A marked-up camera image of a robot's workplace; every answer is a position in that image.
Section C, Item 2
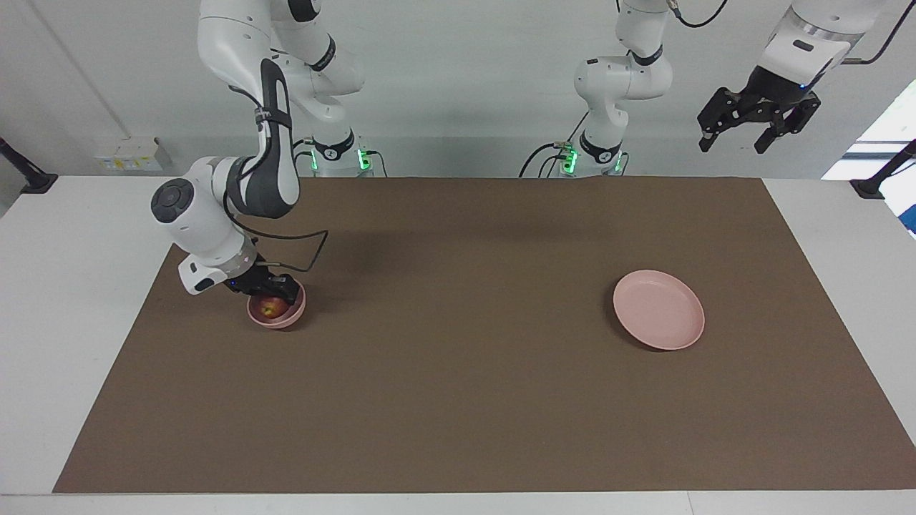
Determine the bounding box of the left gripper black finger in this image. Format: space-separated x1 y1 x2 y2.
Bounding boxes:
756 94 822 154
698 87 749 152

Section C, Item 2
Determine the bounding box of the small pink bowl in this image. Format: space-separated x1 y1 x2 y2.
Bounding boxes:
247 278 307 330

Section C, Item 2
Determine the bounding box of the pink round plate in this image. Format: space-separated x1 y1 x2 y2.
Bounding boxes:
613 270 706 351

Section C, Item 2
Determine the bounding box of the bright window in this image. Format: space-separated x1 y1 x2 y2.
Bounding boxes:
821 80 916 181

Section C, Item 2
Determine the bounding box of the black clamp stand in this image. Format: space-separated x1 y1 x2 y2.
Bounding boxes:
850 139 916 200
0 137 58 195

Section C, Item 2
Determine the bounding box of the large brown table mat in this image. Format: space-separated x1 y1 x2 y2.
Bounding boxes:
52 177 916 494

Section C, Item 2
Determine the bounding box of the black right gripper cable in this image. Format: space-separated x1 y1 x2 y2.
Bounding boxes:
223 86 330 274

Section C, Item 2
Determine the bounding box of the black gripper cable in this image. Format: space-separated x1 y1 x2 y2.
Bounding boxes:
669 0 916 67
223 86 330 274

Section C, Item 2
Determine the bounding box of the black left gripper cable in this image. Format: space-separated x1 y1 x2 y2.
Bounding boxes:
669 0 916 67

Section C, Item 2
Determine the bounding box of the white wall socket box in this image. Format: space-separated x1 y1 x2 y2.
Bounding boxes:
94 137 164 172

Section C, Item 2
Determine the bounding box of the black left base cable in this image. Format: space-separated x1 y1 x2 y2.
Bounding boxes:
520 111 591 178

